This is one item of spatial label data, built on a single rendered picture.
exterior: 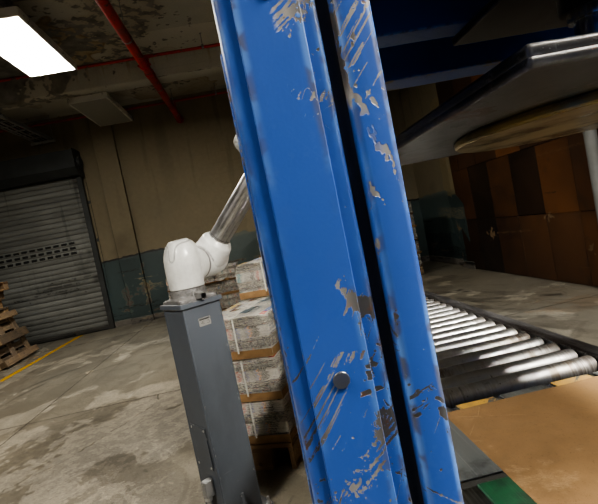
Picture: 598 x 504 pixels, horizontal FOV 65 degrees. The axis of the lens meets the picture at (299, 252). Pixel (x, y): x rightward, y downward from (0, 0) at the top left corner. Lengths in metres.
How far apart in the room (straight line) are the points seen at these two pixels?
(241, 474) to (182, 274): 0.93
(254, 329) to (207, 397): 0.49
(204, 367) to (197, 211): 7.57
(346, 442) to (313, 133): 0.16
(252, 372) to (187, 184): 7.36
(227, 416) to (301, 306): 1.97
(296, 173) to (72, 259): 9.83
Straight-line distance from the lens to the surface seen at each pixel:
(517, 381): 1.19
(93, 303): 10.01
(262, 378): 2.52
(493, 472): 0.84
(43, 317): 10.37
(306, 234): 0.24
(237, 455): 2.27
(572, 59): 0.39
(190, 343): 2.06
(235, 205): 2.15
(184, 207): 9.58
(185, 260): 2.07
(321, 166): 0.24
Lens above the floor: 1.22
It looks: 3 degrees down
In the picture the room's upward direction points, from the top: 11 degrees counter-clockwise
